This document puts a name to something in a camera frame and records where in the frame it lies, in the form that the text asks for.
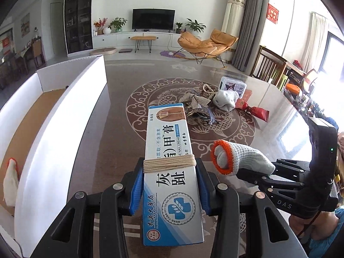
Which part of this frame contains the red snack packet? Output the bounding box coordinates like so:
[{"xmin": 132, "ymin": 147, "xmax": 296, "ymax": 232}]
[{"xmin": 235, "ymin": 98, "xmax": 269, "ymax": 122}]

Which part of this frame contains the blue white medicine box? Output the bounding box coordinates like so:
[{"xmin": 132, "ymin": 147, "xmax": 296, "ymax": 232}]
[{"xmin": 142, "ymin": 103, "xmax": 204, "ymax": 246}]

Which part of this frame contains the large white knit glove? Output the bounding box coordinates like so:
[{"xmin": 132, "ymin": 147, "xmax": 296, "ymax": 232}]
[{"xmin": 3, "ymin": 158, "xmax": 19, "ymax": 207}]

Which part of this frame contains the clear plastic cartoon box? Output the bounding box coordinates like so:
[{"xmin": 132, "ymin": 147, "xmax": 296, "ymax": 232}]
[{"xmin": 219, "ymin": 76, "xmax": 247, "ymax": 98}]

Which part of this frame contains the beaded hair clip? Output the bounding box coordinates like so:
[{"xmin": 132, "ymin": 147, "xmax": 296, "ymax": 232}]
[{"xmin": 202, "ymin": 84, "xmax": 218, "ymax": 102}]

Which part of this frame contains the person's right hand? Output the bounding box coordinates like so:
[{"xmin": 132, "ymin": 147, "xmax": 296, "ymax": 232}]
[{"xmin": 289, "ymin": 211, "xmax": 339, "ymax": 241}]

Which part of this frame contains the wooden dining chair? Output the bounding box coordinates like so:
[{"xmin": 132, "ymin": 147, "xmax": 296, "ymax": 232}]
[{"xmin": 250, "ymin": 45, "xmax": 288, "ymax": 91}]

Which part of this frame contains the white storage box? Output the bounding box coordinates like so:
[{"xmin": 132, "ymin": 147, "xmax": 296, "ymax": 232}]
[{"xmin": 1, "ymin": 55, "xmax": 107, "ymax": 257}]

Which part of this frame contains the orange lounge chair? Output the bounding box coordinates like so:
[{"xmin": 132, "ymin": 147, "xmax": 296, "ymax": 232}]
[{"xmin": 177, "ymin": 29, "xmax": 238, "ymax": 67}]

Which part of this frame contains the standing air conditioner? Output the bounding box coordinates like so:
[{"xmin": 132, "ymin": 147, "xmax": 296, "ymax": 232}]
[{"xmin": 220, "ymin": 0, "xmax": 247, "ymax": 57}]

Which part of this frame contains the green potted plant right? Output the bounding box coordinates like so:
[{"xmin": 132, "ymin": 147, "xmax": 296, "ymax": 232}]
[{"xmin": 185, "ymin": 18, "xmax": 206, "ymax": 33}]

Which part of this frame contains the green potted plant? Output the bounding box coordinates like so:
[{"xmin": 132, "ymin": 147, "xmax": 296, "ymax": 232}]
[
  {"xmin": 185, "ymin": 18, "xmax": 206, "ymax": 33},
  {"xmin": 108, "ymin": 17, "xmax": 127, "ymax": 32}
]

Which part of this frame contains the small potted plant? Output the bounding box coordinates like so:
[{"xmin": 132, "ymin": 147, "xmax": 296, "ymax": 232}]
[{"xmin": 175, "ymin": 22, "xmax": 183, "ymax": 34}]

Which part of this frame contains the round floor cushion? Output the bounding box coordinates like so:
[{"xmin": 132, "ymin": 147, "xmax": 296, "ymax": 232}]
[{"xmin": 90, "ymin": 47, "xmax": 117, "ymax": 56}]

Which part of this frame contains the grey curtain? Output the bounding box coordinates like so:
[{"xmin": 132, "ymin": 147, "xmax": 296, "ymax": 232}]
[{"xmin": 232, "ymin": 0, "xmax": 263, "ymax": 72}]

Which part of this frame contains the small wooden bench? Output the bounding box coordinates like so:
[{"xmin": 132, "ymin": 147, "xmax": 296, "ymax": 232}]
[{"xmin": 130, "ymin": 35, "xmax": 157, "ymax": 52}]

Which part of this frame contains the white tv cabinet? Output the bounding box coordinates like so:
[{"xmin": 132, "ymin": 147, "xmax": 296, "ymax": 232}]
[{"xmin": 91, "ymin": 31, "xmax": 184, "ymax": 50}]

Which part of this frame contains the black television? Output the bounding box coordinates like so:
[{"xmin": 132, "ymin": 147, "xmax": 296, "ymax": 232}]
[{"xmin": 132, "ymin": 9, "xmax": 175, "ymax": 31}]

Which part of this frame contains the red flower vase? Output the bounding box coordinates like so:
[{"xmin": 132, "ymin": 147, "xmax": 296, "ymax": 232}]
[{"xmin": 93, "ymin": 17, "xmax": 111, "ymax": 35}]

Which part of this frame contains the green potted plant left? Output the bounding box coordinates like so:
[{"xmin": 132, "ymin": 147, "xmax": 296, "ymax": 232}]
[{"xmin": 108, "ymin": 17, "xmax": 127, "ymax": 32}]

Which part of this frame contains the dark display cabinet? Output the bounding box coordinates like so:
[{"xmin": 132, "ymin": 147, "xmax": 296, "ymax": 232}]
[{"xmin": 64, "ymin": 0, "xmax": 93, "ymax": 54}]

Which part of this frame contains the red wall decoration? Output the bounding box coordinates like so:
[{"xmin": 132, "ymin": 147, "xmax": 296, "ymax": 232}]
[{"xmin": 266, "ymin": 3, "xmax": 279, "ymax": 25}]

